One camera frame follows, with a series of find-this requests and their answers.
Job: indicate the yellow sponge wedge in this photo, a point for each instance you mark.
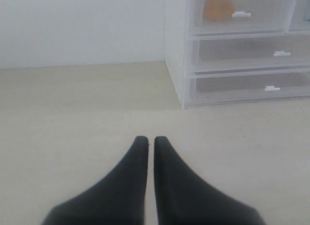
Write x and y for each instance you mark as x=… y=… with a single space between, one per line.
x=216 y=10

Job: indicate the wide clear drawer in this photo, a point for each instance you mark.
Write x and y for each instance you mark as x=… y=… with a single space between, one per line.
x=220 y=88
x=211 y=55

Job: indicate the middle wide clear drawer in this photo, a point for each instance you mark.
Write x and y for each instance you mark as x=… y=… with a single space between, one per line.
x=211 y=55

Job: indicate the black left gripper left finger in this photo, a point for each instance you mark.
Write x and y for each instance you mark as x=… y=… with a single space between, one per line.
x=117 y=199

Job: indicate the white plastic drawer cabinet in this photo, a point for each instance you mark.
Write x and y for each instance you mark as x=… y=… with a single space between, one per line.
x=178 y=48

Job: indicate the bottom wide clear drawer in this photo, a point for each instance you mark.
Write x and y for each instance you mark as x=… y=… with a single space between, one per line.
x=220 y=88

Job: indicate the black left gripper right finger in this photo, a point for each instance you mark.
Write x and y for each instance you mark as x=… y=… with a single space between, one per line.
x=184 y=198

